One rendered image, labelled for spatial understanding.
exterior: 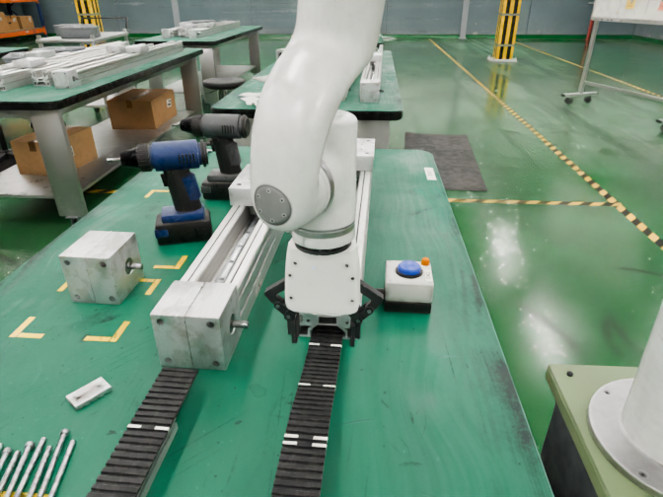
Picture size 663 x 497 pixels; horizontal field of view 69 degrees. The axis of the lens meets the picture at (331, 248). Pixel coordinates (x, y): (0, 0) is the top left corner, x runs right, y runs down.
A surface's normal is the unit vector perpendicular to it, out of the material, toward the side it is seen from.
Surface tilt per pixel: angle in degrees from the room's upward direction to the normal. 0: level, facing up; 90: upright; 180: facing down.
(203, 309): 0
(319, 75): 47
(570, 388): 1
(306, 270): 88
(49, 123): 90
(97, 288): 90
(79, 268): 90
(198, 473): 0
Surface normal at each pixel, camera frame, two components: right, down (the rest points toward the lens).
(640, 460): -0.02, -0.88
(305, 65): -0.22, -0.33
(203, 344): -0.10, 0.47
